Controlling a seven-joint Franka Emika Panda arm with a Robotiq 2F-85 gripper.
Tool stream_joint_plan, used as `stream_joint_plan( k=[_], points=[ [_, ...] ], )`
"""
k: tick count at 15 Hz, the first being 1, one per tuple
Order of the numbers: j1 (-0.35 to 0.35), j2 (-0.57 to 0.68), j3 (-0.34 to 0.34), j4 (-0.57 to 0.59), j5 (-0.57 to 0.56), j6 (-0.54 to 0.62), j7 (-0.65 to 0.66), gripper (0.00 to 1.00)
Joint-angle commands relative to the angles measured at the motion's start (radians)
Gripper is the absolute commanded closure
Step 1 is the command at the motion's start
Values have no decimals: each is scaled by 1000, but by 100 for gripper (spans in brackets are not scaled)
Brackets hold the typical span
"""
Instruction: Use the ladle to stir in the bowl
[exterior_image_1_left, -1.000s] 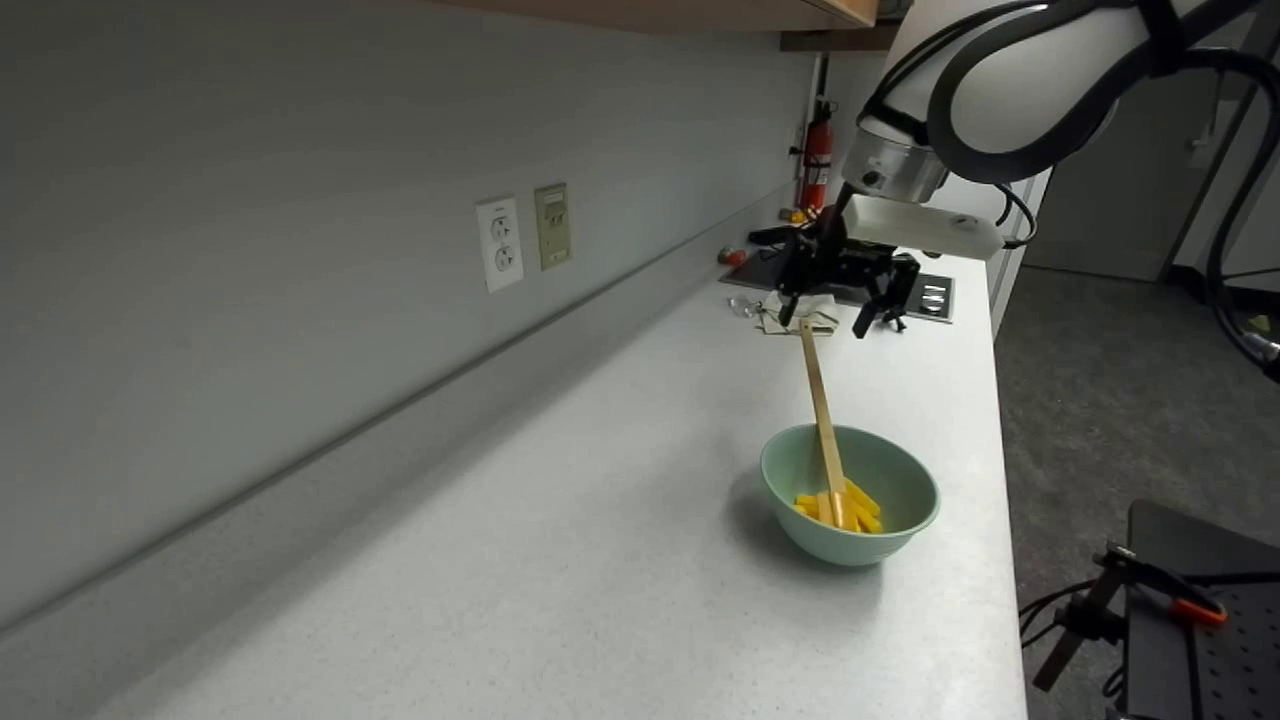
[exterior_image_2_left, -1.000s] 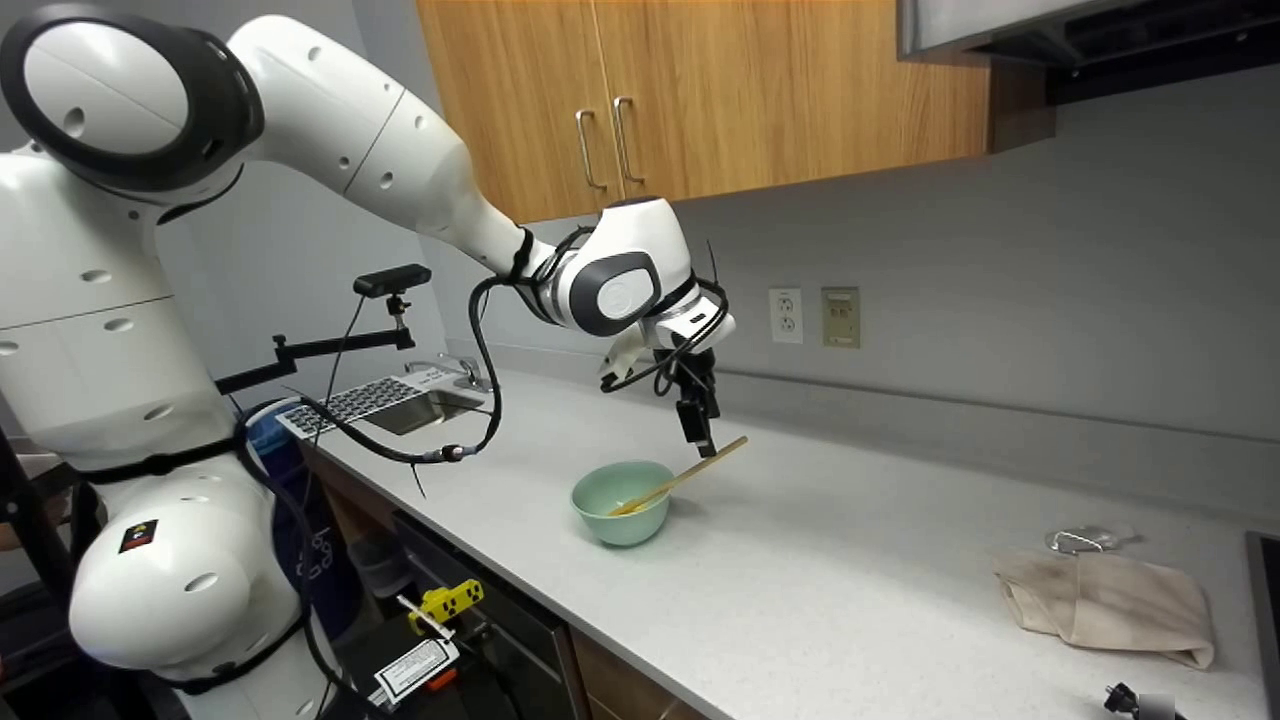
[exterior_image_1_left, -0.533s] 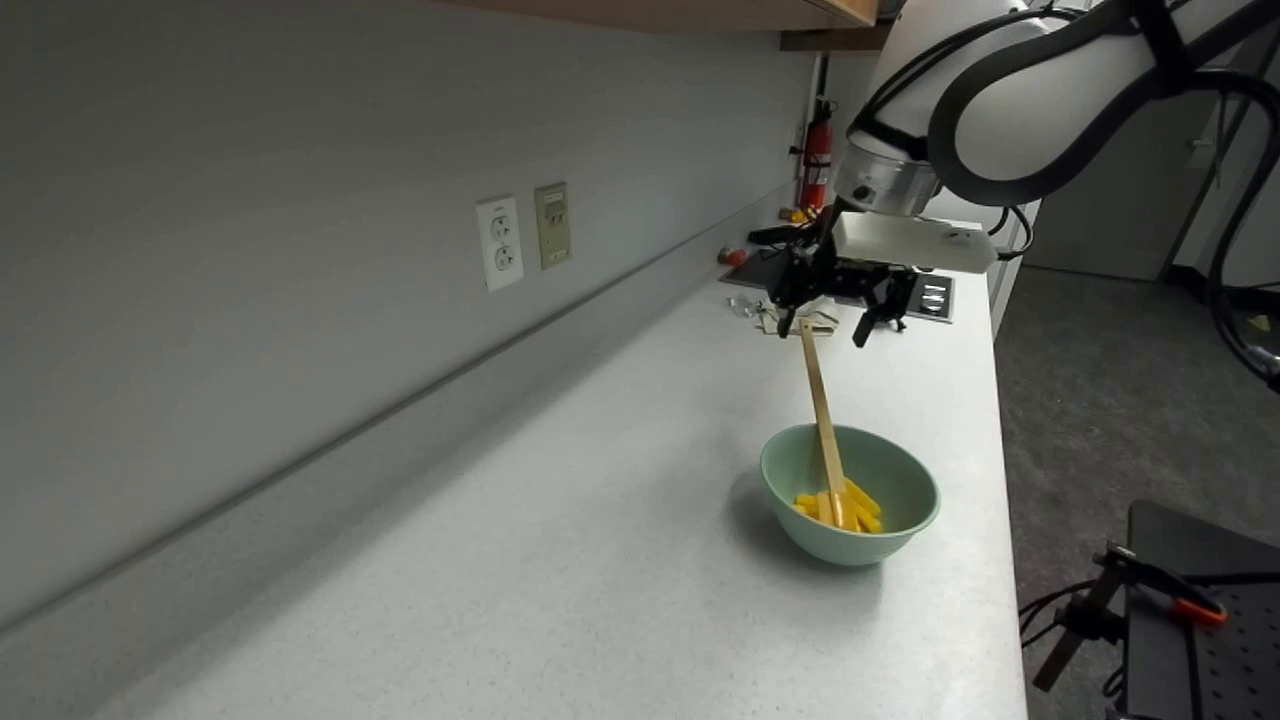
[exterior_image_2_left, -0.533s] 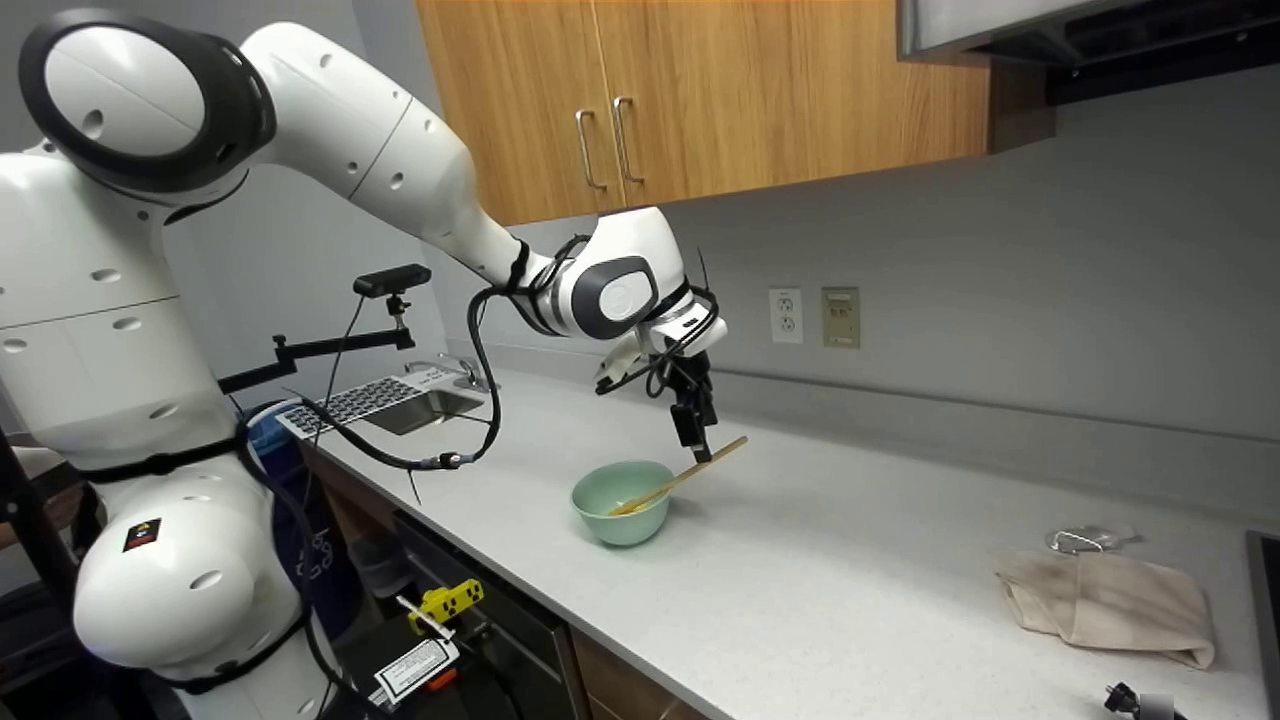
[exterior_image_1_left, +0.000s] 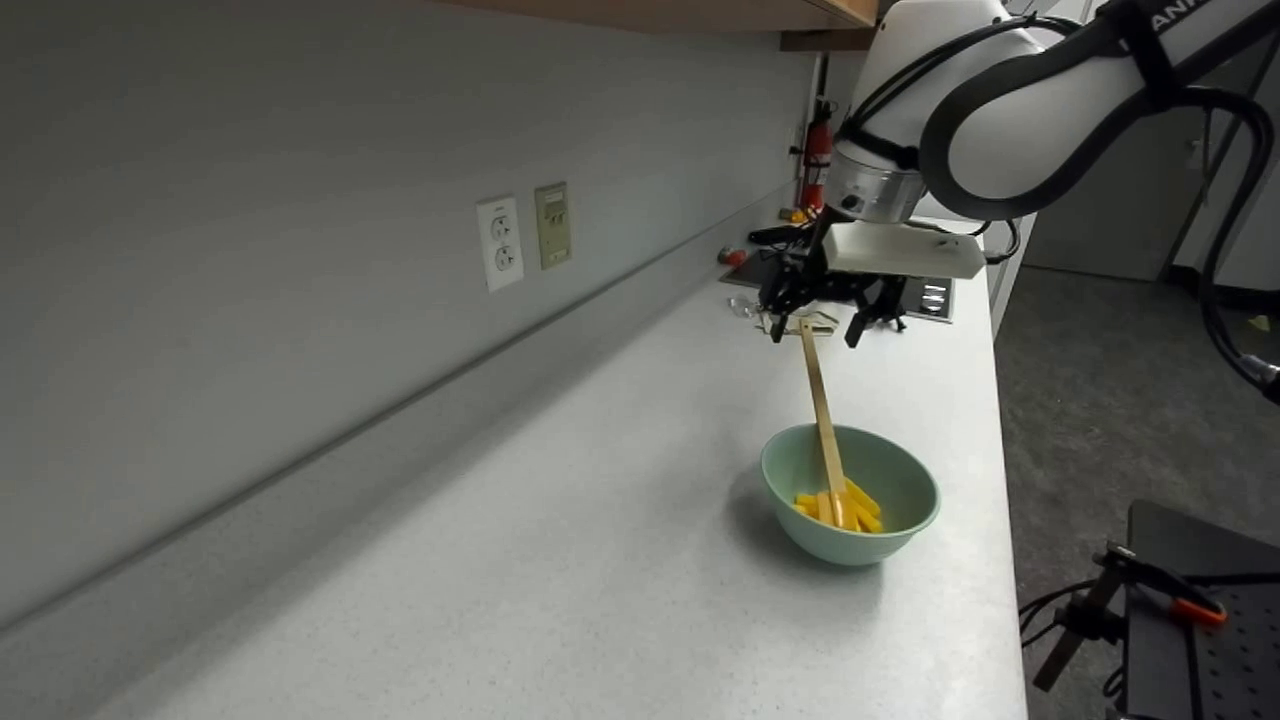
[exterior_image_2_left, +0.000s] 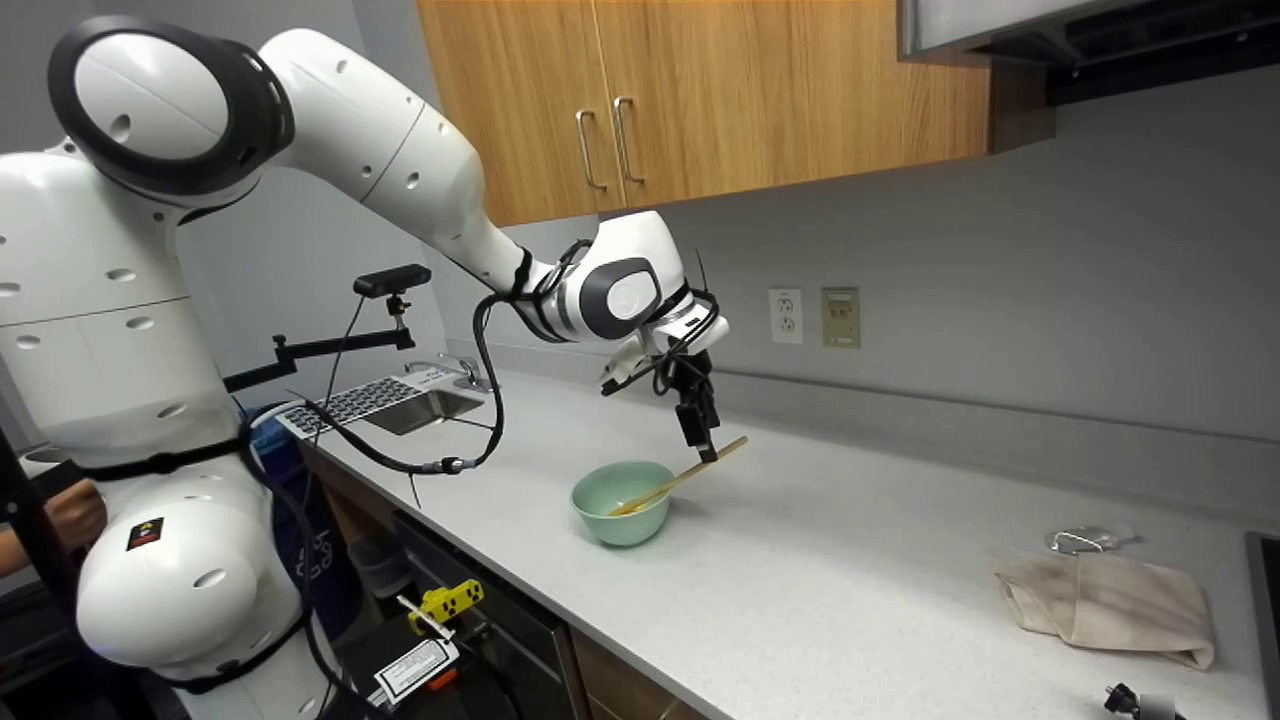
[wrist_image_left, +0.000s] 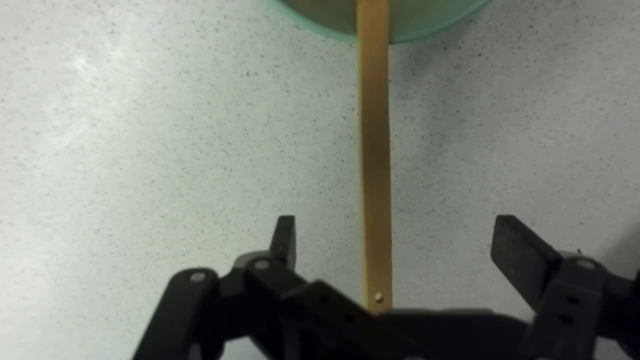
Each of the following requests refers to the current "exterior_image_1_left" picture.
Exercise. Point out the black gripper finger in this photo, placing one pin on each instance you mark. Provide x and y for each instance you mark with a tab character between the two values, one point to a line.
874	312
786	311

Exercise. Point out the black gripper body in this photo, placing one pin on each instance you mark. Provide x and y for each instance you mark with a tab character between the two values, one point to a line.
806	261

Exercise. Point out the wooden ladle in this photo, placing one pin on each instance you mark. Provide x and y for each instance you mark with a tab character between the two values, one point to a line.
822	412

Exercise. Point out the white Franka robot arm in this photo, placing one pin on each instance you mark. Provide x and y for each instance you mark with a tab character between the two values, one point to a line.
1052	122

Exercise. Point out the light green bowl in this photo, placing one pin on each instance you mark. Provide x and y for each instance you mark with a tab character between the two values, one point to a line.
803	512

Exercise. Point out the small red object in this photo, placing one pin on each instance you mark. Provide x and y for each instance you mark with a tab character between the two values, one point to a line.
732	258

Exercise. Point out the red fire extinguisher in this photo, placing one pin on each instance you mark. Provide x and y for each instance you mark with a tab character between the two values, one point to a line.
812	146

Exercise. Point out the yellow food pieces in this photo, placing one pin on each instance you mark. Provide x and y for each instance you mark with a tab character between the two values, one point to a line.
865	512

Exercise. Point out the black perforated breadboard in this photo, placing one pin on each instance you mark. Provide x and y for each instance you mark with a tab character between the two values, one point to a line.
1214	667

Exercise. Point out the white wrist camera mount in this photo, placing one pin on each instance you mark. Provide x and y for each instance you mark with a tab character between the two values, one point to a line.
895	249

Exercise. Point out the white wall power outlet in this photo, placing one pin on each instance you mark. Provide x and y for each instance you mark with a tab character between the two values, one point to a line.
502	245

